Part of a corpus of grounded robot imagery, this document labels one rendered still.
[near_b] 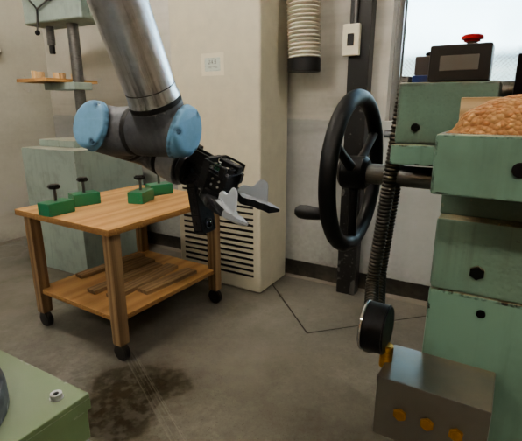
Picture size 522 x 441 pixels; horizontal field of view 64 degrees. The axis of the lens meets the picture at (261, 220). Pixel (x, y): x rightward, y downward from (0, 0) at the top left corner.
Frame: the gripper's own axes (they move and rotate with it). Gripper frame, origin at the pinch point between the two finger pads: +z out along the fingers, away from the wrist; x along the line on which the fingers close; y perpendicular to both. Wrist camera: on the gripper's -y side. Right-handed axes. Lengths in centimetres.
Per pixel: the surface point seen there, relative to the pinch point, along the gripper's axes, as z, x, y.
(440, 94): 20.0, 0.9, 31.3
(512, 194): 33.3, -22.2, 26.3
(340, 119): 8.7, -3.5, 23.5
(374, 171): 15.0, 5.3, 16.1
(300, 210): 8.2, -4.0, 7.2
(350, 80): -36, 124, 20
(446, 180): 27.6, -22.2, 25.0
